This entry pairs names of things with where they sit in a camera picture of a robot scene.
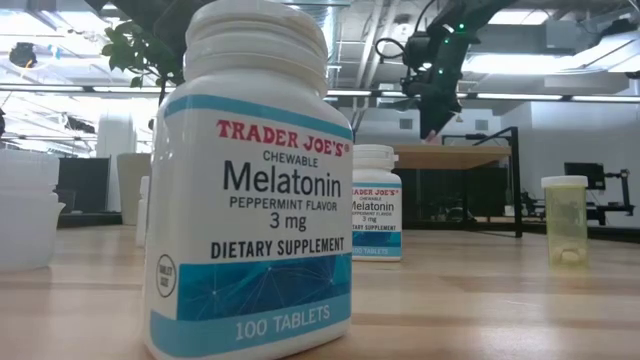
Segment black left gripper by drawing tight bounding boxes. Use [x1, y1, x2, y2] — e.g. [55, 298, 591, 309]
[83, 0, 201, 84]

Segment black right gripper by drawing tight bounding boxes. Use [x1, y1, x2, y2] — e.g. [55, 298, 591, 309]
[414, 19, 464, 141]

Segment white melatonin supplement bottle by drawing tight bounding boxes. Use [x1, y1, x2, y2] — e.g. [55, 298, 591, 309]
[143, 0, 355, 360]
[351, 144, 404, 263]

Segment yellow translucent pill bottle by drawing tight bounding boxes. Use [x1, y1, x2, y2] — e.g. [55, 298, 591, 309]
[540, 174, 590, 269]

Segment wooden shelf black metal legs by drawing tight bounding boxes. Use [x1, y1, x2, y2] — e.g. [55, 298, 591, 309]
[392, 126, 525, 240]

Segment green leafy plant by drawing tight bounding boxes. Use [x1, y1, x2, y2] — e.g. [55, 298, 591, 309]
[101, 19, 189, 156]

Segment horizontal overhead light bar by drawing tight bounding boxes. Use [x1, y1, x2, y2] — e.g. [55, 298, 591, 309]
[0, 83, 640, 105]

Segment black round ceiling device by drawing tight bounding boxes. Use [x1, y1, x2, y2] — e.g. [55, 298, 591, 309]
[8, 41, 39, 69]

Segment black computer monitor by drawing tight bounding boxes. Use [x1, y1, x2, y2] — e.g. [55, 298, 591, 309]
[563, 161, 607, 192]

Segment plain white plant pot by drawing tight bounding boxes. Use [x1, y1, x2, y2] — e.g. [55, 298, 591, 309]
[116, 152, 154, 227]

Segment black office partition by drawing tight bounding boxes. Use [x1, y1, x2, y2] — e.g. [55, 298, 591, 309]
[56, 156, 112, 215]

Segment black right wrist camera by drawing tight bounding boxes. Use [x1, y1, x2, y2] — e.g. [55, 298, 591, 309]
[402, 32, 427, 69]

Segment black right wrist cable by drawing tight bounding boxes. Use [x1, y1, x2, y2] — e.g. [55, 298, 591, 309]
[374, 37, 407, 61]

